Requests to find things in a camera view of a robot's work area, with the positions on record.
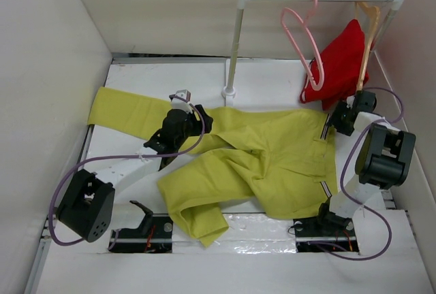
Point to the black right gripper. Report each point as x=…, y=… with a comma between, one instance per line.
x=334, y=119

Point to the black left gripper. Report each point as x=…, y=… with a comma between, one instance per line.
x=198, y=124

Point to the yellow-green trousers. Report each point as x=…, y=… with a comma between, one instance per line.
x=285, y=159

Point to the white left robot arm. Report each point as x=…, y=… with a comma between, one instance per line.
x=88, y=208

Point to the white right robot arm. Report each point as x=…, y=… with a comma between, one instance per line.
x=383, y=161

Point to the wooden hanger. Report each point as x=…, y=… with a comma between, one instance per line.
x=373, y=14

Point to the red shorts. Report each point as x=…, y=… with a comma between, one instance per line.
x=341, y=61

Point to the white clothes rack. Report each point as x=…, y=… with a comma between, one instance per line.
x=229, y=91

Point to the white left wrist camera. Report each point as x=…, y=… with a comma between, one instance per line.
x=181, y=101

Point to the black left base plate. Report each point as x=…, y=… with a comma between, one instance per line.
x=156, y=240

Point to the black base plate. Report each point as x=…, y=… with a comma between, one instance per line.
x=310, y=237
x=156, y=240

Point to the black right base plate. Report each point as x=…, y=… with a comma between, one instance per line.
x=310, y=237

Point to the aluminium frame rail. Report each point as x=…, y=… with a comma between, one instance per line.
x=39, y=260

